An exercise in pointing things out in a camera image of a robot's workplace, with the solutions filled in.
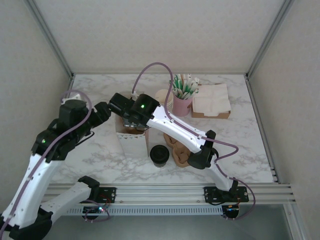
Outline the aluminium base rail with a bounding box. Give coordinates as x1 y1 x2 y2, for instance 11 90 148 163
39 183 296 205

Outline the grey slotted cable duct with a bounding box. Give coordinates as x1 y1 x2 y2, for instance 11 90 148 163
62 206 224 216

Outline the aluminium table side rail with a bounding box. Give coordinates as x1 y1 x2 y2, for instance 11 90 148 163
244 74 280 185
59 74 76 101

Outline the white patterned paper gift bag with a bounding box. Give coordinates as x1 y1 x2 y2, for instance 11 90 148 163
114 91 151 159

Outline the pink straw holder cup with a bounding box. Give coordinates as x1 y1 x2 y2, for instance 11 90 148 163
173 94 194 117

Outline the white paper napkin stack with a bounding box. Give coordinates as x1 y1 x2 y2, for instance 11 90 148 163
192 83 232 113

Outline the aluminium frame leg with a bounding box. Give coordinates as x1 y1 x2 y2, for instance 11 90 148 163
283 203 307 240

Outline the brown cardboard napkin tray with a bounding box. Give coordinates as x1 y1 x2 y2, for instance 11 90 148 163
191 83 232 120

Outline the aluminium frame post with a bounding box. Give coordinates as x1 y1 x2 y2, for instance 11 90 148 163
245 0 295 80
26 0 76 79

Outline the green striped wrapped straw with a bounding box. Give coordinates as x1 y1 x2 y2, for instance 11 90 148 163
174 74 183 98
168 79 181 98

